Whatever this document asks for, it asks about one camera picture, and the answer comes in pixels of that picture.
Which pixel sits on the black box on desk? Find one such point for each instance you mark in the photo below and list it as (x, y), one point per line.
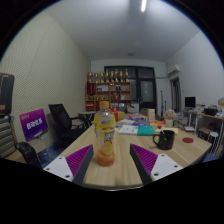
(210, 111)

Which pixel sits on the white wall air conditioner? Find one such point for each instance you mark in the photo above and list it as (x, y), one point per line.
(173, 70)

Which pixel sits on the red-ball white stirrer stick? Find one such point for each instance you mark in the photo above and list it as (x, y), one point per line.
(159, 127)

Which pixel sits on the wooden shelf unit with trophies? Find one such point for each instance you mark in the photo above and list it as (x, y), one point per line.
(110, 91)

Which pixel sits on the yellow gift box red ribbon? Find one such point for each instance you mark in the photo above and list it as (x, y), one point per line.
(119, 115)

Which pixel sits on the black office chair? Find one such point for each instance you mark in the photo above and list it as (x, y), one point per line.
(61, 120)

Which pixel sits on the white round stool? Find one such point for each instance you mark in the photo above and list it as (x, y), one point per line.
(212, 136)

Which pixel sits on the white side desk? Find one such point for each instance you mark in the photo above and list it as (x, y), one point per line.
(213, 117)

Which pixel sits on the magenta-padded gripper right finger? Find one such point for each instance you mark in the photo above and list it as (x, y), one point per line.
(165, 165)

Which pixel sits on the orange cardboard carton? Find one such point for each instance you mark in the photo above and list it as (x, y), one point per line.
(151, 115)

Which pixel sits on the dark bag with brown trim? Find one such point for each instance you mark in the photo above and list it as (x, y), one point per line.
(6, 93)

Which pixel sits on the blue and red book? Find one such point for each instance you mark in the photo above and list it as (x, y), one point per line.
(141, 123)

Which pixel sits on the ceiling tube light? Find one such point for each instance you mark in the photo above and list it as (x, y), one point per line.
(143, 5)

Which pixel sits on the pink wrapped package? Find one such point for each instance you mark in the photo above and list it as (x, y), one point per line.
(137, 117)

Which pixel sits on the white printed paper sheet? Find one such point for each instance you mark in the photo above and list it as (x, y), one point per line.
(128, 129)

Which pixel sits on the purple sign board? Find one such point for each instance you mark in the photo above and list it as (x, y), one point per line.
(33, 124)

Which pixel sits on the black mug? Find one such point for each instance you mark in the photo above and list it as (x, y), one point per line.
(165, 140)

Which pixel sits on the orange-capped yellow-label drink bottle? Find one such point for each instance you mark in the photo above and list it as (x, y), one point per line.
(104, 140)

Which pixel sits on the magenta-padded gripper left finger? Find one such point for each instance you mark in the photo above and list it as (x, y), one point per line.
(58, 166)

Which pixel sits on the orange book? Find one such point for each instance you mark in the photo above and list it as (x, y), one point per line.
(157, 123)

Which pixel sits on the pale yellow paper pad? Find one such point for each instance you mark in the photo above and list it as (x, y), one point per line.
(171, 130)

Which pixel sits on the grey ribbed chair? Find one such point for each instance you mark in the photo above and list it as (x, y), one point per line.
(6, 136)

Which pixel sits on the flat round red coaster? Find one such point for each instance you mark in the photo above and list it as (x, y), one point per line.
(188, 140)

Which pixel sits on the black computer monitor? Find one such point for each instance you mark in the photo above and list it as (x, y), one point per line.
(190, 102)

